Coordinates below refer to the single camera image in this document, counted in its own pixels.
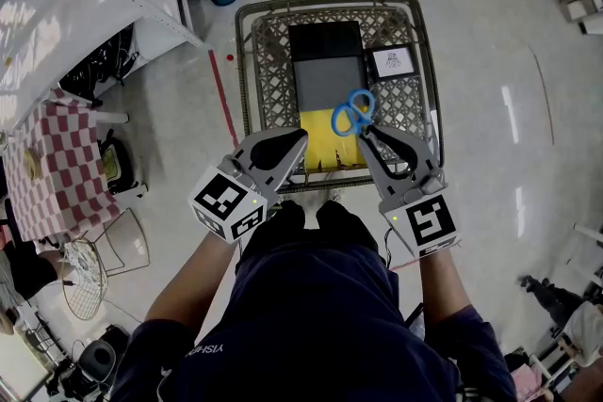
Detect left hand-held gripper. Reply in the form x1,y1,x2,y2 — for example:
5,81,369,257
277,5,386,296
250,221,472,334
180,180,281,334
187,126,310,245

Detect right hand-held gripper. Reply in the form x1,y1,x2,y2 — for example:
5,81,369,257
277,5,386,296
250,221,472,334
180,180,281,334
358,124,461,260

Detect blue-handled scissors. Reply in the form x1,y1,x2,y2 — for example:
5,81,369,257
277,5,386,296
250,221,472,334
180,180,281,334
331,88,377,137

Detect black box with yellow interior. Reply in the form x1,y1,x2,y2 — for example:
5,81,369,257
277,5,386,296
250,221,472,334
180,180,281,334
286,20,371,170

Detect person's right forearm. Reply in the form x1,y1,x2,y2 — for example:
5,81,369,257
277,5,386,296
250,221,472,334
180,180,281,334
416,244,475,326

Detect person's left forearm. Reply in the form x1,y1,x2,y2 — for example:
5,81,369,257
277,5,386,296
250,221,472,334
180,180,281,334
144,230,239,326

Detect brown wicker lattice table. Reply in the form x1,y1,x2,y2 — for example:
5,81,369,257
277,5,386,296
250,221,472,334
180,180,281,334
234,0,447,195

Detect person's black trousers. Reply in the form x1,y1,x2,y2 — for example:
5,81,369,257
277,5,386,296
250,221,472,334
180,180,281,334
235,200,381,274

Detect black framed picture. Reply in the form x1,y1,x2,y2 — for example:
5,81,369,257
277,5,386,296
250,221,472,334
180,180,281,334
366,44,422,80

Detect black yellow backpack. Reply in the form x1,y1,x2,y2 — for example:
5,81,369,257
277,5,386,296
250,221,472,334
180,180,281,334
98,129,138,194

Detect person's dark blue shirt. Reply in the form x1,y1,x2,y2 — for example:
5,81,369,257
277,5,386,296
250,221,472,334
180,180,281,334
110,244,517,402

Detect red white checkered table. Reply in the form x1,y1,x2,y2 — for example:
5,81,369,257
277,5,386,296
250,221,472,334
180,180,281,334
0,87,122,244

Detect yellow round object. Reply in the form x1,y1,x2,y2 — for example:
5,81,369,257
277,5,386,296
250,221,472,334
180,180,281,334
23,148,43,180

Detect black round device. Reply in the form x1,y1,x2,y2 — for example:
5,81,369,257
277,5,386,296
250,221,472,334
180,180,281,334
77,339,118,385

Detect white metal shelf rack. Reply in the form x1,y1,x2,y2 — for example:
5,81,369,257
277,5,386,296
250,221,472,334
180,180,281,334
0,0,206,128

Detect gold wire chair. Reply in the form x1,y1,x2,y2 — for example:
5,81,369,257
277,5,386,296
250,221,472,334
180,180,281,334
60,207,151,321

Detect black cable bundle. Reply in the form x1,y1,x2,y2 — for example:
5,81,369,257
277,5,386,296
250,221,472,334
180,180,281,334
58,25,140,100

